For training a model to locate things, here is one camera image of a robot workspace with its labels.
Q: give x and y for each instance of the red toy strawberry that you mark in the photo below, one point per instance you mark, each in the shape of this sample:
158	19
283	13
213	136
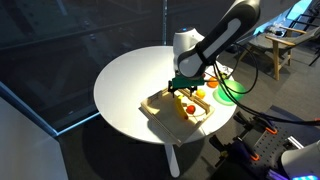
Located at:
190	109

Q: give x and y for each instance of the purple black bar clamp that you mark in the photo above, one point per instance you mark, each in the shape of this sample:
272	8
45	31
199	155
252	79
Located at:
240	148
263	123

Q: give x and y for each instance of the orange toy fruit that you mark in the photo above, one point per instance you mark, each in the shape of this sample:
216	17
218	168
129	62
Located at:
212	82

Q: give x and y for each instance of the green translucent plastic bowl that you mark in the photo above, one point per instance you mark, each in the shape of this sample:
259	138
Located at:
233	90

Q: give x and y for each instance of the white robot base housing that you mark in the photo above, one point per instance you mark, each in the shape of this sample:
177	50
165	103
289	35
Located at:
301	160

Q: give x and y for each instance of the black white patterned cube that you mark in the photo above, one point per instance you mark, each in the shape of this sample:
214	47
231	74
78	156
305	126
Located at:
225	71

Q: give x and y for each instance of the yellow toy banana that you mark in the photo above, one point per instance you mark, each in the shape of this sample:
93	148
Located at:
180	107

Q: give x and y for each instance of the wooden armchair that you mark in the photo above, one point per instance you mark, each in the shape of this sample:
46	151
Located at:
278	41

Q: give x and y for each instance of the yellow orange toy peach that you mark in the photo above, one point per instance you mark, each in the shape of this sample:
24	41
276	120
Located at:
200	93

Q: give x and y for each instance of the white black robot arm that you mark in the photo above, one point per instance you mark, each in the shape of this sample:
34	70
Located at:
216	33

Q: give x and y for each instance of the black perforated breadboard plate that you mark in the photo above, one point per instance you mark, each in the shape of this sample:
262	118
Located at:
286	133

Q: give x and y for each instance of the white table pedestal base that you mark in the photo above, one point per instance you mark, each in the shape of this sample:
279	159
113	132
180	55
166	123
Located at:
172	160

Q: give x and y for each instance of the wooden slatted crate tray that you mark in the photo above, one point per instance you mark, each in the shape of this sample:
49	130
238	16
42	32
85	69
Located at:
163	113

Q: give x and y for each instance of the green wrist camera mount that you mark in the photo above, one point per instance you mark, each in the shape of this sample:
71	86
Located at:
186	81

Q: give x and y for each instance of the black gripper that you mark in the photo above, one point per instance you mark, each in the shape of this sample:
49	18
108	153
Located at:
182	88

